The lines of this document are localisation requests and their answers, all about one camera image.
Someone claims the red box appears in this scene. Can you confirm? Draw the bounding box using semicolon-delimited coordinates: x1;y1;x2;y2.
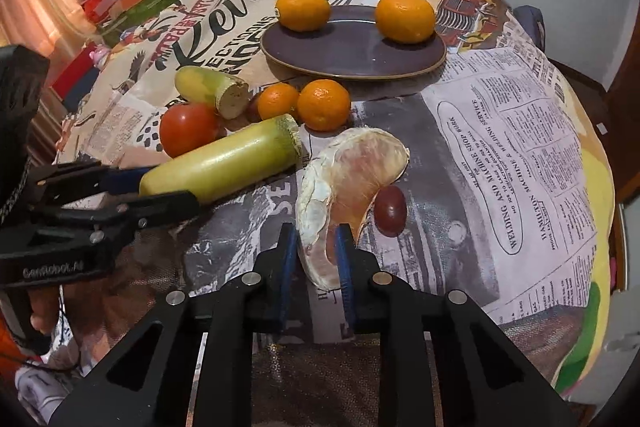
50;52;103;102

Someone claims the purple ceramic plate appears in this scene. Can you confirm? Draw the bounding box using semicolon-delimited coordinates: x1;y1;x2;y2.
259;5;447;81

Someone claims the white printed cloth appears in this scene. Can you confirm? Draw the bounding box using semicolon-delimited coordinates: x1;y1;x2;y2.
15;302;93;413

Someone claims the person's left hand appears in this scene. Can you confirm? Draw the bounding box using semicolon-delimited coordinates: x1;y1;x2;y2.
29;282;68;338

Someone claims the large orange mandarin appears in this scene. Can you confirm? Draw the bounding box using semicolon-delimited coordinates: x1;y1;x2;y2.
375;0;437;44

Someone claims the yellow-green cloth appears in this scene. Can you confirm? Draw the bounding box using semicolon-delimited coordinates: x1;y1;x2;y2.
550;72;617;395

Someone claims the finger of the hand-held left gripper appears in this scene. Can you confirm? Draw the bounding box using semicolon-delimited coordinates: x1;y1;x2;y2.
35;161;153;200
30;190;202;244

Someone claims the long green zucchini piece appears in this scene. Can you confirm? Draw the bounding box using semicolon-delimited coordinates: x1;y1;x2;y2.
139;114;302;205

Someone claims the small orange mandarin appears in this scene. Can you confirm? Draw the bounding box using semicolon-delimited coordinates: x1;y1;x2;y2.
257;83;301;122

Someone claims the blue chair back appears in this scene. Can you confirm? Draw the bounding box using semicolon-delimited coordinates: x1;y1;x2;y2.
512;5;547;54

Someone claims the short green zucchini piece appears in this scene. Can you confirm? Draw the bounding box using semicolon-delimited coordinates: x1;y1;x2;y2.
174;66;250;120

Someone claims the newspaper print tablecloth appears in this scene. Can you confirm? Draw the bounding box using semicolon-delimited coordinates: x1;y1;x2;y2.
52;0;616;427

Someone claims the red grape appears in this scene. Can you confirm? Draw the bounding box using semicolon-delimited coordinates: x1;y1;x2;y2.
375;185;408;238

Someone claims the peeled pomelo segment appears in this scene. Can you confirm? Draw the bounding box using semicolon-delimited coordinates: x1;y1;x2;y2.
295;127;411;292

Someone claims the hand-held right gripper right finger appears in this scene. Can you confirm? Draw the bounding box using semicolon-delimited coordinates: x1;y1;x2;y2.
335;223;583;427

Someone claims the stickered orange mandarin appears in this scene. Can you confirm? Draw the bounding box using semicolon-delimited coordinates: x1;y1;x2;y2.
275;0;332;32

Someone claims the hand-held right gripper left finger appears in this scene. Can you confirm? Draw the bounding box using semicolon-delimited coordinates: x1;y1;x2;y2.
50;223;301;427

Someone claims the red tomato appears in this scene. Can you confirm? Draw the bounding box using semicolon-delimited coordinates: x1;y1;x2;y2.
159;102;221;158

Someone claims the medium orange mandarin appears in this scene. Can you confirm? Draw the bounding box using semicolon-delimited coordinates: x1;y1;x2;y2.
297;79;352;132

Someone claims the stack of colourful books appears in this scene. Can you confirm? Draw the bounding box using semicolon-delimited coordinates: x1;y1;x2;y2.
82;0;183;44

